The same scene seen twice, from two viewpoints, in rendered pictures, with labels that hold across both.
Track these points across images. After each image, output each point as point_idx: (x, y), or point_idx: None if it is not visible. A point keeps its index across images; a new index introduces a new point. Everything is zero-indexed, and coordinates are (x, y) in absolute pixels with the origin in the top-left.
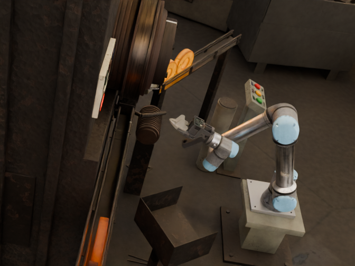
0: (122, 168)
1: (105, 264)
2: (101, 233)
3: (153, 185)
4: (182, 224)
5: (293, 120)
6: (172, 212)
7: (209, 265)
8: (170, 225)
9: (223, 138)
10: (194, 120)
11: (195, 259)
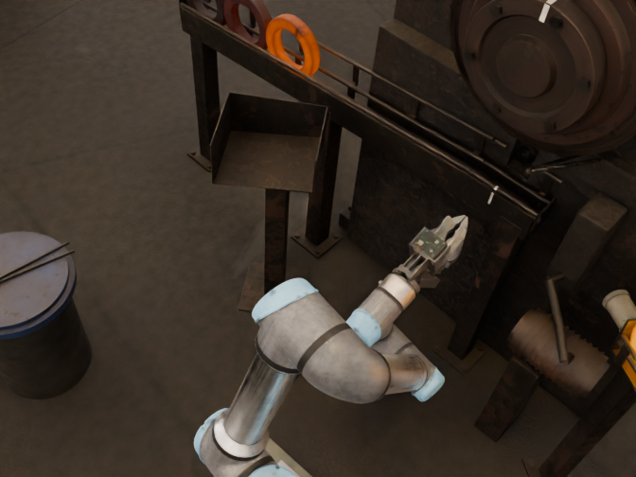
0: (399, 130)
1: (366, 294)
2: (286, 15)
3: (489, 469)
4: (274, 179)
5: (284, 300)
6: (302, 179)
7: (273, 430)
8: (284, 166)
9: (383, 295)
10: (437, 237)
11: (297, 415)
